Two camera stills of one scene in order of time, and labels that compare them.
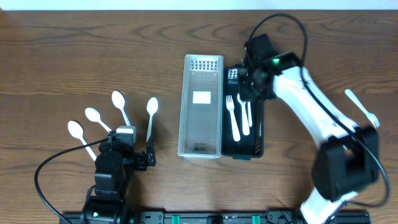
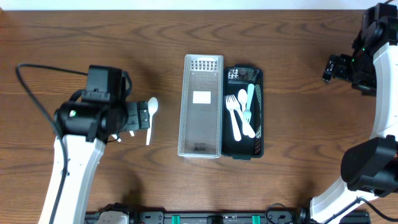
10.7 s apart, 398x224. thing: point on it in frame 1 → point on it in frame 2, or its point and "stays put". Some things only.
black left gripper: (131, 157) → (143, 115)
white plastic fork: (370, 116) → (245, 122)
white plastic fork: (231, 107) stays put
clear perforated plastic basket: (200, 124) stays put
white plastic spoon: (245, 126) stays put
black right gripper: (244, 93) → (346, 61)
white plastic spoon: (152, 105) stays put
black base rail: (273, 216) stays put
